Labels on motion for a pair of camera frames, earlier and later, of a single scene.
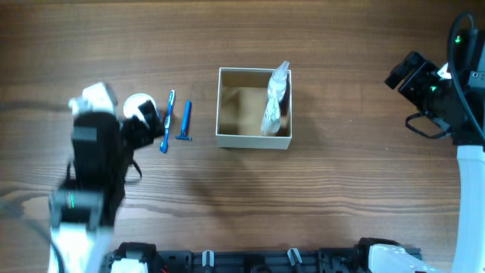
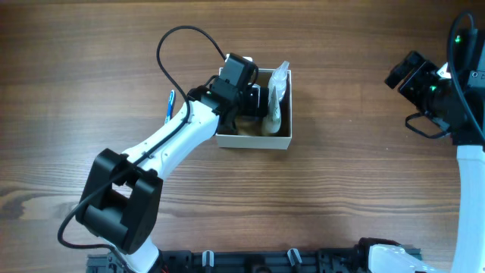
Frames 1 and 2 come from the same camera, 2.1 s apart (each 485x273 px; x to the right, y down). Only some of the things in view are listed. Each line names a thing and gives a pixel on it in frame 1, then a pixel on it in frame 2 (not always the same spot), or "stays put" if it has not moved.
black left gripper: [134, 126] → [252, 105]
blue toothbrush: [164, 144] stays put
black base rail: [371, 255] stays put
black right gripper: [422, 71] stays put
